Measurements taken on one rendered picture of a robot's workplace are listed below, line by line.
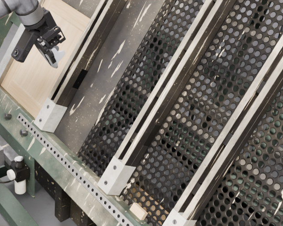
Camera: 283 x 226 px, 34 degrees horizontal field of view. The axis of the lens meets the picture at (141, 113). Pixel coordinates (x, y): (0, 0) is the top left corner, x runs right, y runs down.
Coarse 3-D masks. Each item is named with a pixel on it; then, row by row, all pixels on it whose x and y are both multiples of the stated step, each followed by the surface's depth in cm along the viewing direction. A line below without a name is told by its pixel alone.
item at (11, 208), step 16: (0, 176) 278; (48, 176) 252; (0, 192) 258; (48, 192) 259; (64, 192) 232; (0, 208) 253; (16, 208) 250; (64, 208) 239; (80, 208) 233; (16, 224) 242; (32, 224) 242; (80, 224) 225
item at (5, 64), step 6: (42, 0) 210; (18, 30) 214; (18, 36) 213; (12, 42) 215; (12, 48) 214; (6, 54) 216; (6, 60) 215; (12, 60) 215; (0, 66) 217; (6, 66) 215; (0, 72) 216; (6, 72) 216; (0, 78) 216; (0, 84) 218
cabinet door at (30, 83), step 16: (48, 0) 209; (64, 16) 201; (80, 16) 195; (64, 32) 200; (80, 32) 194; (32, 48) 210; (64, 48) 198; (16, 64) 214; (32, 64) 208; (48, 64) 202; (64, 64) 196; (16, 80) 212; (32, 80) 206; (48, 80) 200; (16, 96) 210; (32, 96) 204; (32, 112) 201
